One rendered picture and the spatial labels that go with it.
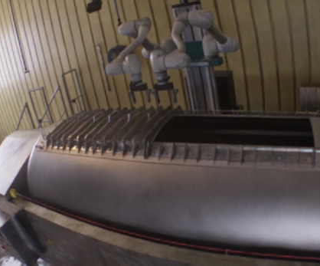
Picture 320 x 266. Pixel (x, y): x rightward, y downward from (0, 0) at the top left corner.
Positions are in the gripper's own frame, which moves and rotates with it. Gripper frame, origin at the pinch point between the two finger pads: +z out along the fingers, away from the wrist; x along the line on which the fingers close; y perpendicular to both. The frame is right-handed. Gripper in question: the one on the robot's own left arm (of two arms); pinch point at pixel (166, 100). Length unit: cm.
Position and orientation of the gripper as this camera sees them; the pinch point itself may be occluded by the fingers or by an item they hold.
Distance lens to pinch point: 191.7
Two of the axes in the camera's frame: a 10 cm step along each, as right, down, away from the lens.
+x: 8.8, 0.3, -4.8
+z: 2.0, 8.9, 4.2
